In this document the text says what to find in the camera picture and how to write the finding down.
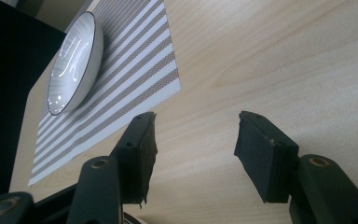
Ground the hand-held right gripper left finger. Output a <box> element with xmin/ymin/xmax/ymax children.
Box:
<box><xmin>110</xmin><ymin>111</ymin><xmax>158</xmax><ymax>209</ymax></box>

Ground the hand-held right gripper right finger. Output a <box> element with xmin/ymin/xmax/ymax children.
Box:
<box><xmin>233</xmin><ymin>110</ymin><xmax>300</xmax><ymax>204</ymax></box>

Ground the grey striped placemat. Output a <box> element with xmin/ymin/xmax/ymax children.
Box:
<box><xmin>27</xmin><ymin>0</ymin><xmax>182</xmax><ymax>187</ymax></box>

